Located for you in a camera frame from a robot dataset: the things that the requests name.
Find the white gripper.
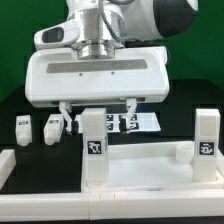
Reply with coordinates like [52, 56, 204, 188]
[25, 46, 169, 136]

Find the white desk tabletop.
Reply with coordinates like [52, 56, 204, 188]
[81, 141, 224, 192]

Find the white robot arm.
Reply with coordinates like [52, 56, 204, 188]
[25, 0, 198, 132]

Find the white marker base sheet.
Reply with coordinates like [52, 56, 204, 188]
[73, 112, 162, 134]

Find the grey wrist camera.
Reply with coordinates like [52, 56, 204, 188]
[34, 19, 80, 50]

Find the white U-shaped fence frame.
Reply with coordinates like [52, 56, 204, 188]
[0, 143, 224, 222]

